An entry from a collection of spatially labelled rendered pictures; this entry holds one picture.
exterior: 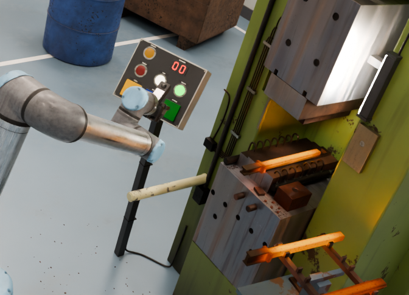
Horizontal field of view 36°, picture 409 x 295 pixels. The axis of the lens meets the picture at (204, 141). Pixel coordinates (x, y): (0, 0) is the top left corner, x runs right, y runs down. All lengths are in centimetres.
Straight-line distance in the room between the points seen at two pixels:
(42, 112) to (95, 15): 314
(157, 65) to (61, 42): 232
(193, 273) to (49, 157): 141
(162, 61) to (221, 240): 81
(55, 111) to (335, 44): 101
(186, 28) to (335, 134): 303
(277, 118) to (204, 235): 61
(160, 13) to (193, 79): 315
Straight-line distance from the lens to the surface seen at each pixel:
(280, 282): 252
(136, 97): 230
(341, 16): 226
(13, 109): 185
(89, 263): 336
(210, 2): 558
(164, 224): 370
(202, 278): 294
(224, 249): 277
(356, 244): 254
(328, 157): 285
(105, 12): 491
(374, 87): 232
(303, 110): 240
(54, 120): 179
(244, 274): 271
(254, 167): 253
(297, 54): 239
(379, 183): 241
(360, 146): 241
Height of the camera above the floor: 234
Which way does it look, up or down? 31 degrees down
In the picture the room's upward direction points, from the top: 19 degrees clockwise
